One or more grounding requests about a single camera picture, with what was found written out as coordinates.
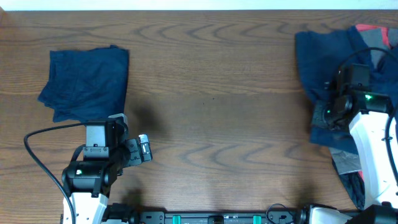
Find navy blue shorts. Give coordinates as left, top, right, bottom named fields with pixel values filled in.
left=294, top=26, right=398, bottom=153

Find black garment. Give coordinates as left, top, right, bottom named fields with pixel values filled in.
left=339, top=172, right=365, bottom=210

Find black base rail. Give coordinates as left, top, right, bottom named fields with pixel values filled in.
left=101, top=203, right=309, bottom=224

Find red garment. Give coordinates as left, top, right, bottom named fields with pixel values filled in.
left=355, top=24, right=391, bottom=49

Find grey shorts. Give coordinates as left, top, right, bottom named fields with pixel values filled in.
left=328, top=27, right=392, bottom=175

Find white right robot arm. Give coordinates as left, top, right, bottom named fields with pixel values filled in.
left=297, top=90, right=397, bottom=223

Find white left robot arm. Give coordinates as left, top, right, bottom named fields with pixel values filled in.
left=62, top=133, right=152, bottom=224

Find folded navy blue garment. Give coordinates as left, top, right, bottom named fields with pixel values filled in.
left=38, top=45, right=129, bottom=123

